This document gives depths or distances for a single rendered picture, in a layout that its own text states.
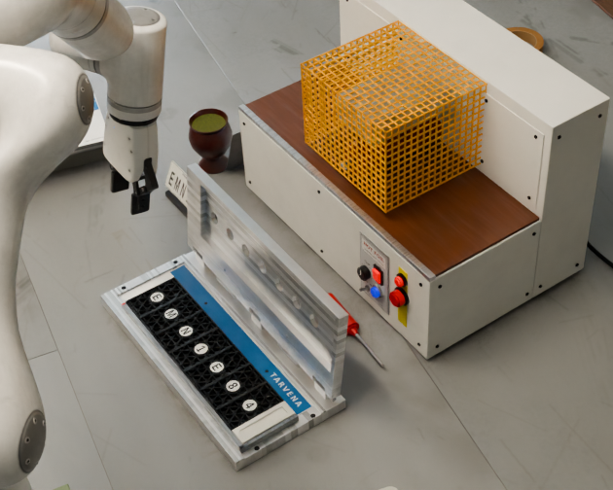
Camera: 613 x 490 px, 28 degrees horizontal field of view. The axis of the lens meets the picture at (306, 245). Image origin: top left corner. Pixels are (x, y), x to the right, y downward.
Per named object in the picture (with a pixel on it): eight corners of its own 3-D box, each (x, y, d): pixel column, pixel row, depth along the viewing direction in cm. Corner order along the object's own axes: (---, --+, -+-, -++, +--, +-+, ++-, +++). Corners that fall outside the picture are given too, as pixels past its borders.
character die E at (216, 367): (184, 376, 198) (183, 371, 197) (234, 349, 202) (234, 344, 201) (198, 395, 195) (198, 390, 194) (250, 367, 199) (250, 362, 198)
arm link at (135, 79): (91, 96, 184) (147, 113, 182) (93, 17, 176) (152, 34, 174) (117, 73, 190) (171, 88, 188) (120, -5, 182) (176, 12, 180)
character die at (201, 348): (168, 358, 201) (167, 353, 200) (219, 331, 205) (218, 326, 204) (183, 376, 198) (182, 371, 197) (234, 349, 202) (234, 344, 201)
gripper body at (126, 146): (96, 94, 188) (94, 155, 195) (128, 126, 182) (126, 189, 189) (139, 85, 192) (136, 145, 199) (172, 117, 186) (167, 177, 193)
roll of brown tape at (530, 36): (535, 68, 257) (536, 58, 256) (487, 58, 261) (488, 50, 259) (548, 41, 264) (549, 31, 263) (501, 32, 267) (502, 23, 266)
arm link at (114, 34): (-19, 14, 158) (66, 73, 188) (92, 46, 155) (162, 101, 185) (4, -52, 159) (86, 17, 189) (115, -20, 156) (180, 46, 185)
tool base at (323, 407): (101, 304, 213) (98, 290, 211) (202, 254, 221) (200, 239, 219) (236, 472, 186) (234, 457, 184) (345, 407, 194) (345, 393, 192)
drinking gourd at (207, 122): (200, 148, 243) (195, 103, 236) (241, 154, 241) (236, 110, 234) (186, 174, 237) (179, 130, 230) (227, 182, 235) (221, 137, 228)
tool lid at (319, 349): (186, 165, 206) (196, 162, 207) (187, 251, 218) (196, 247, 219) (339, 318, 179) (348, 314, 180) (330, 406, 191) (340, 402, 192)
